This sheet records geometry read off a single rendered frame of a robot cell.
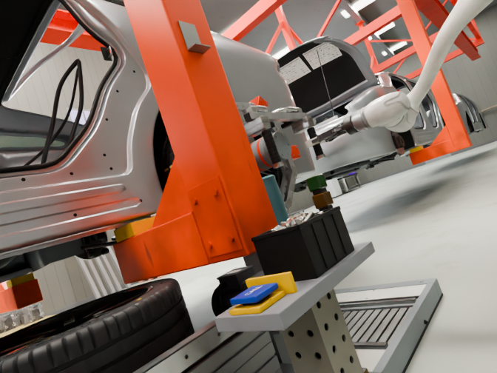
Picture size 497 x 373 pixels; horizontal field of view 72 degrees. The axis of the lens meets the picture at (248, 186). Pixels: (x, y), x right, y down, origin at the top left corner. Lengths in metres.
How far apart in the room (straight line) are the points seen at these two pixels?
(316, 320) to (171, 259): 0.55
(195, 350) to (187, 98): 0.63
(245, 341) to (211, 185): 0.41
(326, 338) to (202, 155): 0.53
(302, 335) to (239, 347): 0.22
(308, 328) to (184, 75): 0.69
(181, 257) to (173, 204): 0.17
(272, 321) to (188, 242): 0.49
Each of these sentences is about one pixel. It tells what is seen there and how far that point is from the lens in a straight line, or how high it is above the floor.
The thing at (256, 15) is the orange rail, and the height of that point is 3.26.
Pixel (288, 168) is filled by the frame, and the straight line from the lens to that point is 1.73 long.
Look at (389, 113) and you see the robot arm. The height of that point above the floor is 0.80.
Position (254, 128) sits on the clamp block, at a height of 0.92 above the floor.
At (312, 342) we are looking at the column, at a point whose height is 0.33.
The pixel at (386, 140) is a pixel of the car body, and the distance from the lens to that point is 4.09.
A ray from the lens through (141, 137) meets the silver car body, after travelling 1.45.
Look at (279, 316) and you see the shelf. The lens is 0.60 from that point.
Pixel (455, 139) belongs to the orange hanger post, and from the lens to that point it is 4.88.
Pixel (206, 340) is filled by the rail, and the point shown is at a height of 0.37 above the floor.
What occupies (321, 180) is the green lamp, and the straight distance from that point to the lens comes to 0.94.
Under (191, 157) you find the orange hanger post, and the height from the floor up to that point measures 0.82.
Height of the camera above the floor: 0.62
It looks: 4 degrees up
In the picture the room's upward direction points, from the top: 19 degrees counter-clockwise
